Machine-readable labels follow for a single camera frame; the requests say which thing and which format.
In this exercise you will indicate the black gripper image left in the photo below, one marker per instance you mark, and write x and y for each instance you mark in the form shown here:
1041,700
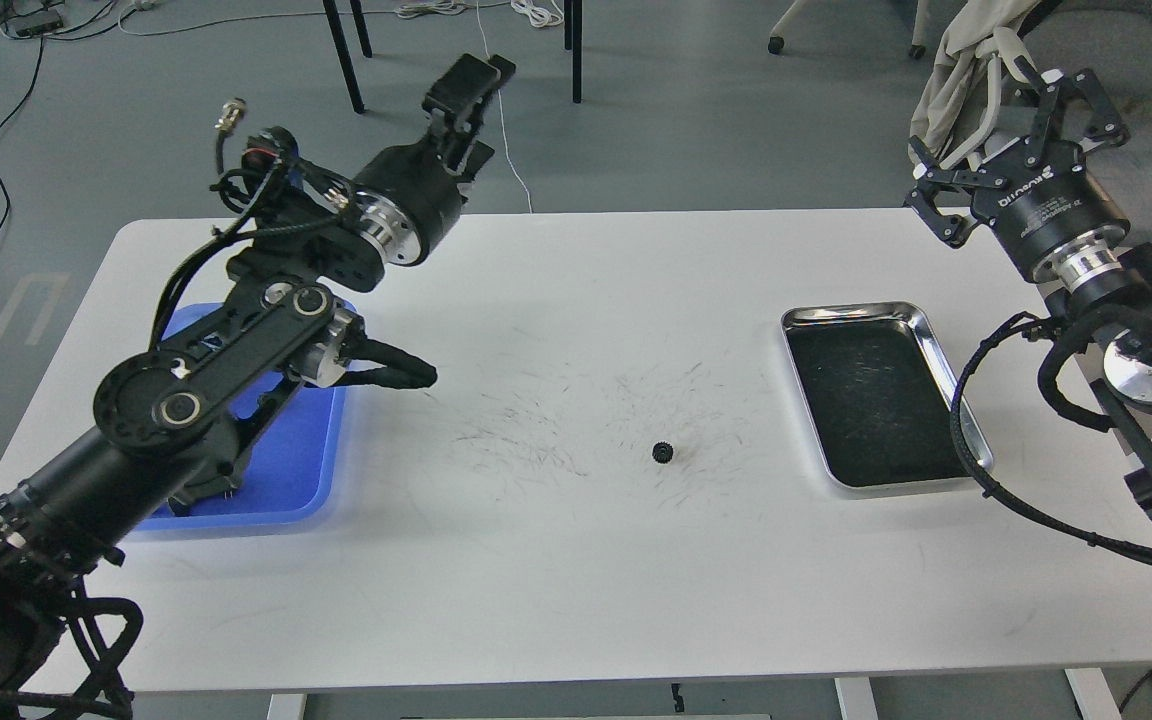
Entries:
415,179

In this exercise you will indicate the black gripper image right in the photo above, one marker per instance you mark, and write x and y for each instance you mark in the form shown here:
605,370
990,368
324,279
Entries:
1051,210

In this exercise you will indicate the small black gear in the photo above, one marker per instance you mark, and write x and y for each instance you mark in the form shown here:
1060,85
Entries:
662,452

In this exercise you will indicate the black robot arm image left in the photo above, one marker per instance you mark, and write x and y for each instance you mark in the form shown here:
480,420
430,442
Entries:
242,325

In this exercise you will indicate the silver metal tray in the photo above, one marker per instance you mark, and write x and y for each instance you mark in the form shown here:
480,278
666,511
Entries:
877,388

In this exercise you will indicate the blue plastic tray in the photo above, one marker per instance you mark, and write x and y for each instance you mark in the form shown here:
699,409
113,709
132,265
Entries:
289,476

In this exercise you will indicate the beige jacket on chair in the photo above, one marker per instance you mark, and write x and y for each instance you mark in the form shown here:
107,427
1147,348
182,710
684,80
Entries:
955,70

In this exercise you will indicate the grey office chair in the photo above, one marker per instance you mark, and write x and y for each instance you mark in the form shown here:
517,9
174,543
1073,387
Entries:
1114,39

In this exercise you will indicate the black table leg right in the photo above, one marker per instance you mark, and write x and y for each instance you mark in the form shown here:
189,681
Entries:
572,38

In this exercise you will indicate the black table leg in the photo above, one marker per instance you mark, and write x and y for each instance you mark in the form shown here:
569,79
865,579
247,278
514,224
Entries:
572,38
341,47

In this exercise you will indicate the black table leg left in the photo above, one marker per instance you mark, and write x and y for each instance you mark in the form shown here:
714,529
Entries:
341,47

